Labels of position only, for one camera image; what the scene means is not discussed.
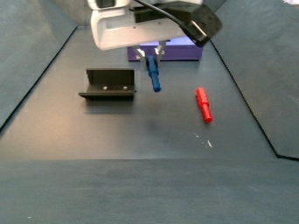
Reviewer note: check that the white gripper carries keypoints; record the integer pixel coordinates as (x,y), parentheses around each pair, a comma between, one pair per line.
(118,27)

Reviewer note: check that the blue peg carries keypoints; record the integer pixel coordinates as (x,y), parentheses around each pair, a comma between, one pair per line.
(153,72)

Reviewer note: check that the black angle fixture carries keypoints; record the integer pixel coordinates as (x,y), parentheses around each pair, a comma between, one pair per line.
(110,83)

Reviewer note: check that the purple base block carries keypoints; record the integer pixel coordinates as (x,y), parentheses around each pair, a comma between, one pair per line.
(179,49)

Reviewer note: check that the red peg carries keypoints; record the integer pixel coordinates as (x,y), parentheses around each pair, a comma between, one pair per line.
(203,104)

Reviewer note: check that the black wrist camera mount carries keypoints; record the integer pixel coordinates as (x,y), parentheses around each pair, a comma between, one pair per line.
(195,18)

